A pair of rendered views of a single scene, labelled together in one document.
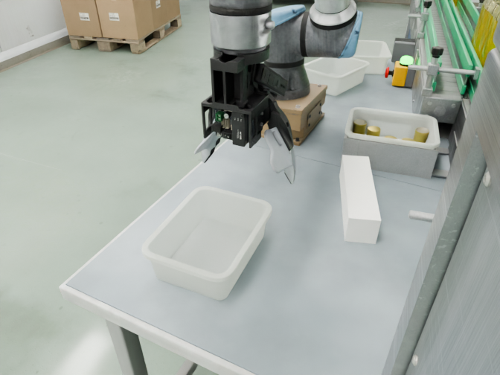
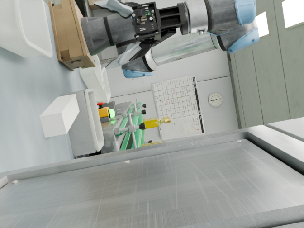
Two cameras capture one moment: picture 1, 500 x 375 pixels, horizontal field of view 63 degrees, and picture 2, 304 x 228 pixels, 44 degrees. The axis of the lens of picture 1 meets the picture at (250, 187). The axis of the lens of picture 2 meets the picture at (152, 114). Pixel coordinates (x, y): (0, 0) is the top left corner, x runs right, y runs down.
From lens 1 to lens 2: 0.45 m
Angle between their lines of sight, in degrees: 41
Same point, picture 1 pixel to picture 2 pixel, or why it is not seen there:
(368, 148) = (81, 109)
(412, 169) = (76, 142)
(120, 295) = not seen: outside the picture
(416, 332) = (134, 157)
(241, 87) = (170, 24)
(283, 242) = (25, 73)
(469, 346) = (206, 158)
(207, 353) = not seen: outside the picture
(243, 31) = (200, 20)
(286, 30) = (132, 29)
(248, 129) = (149, 34)
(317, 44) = not seen: hidden behind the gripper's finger
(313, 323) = (7, 116)
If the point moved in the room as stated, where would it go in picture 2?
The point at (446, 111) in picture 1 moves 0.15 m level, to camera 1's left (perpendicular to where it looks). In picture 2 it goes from (108, 148) to (100, 114)
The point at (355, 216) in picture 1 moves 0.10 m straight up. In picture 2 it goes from (63, 116) to (99, 109)
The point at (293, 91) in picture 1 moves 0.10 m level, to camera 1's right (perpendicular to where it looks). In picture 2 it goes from (92, 44) to (98, 69)
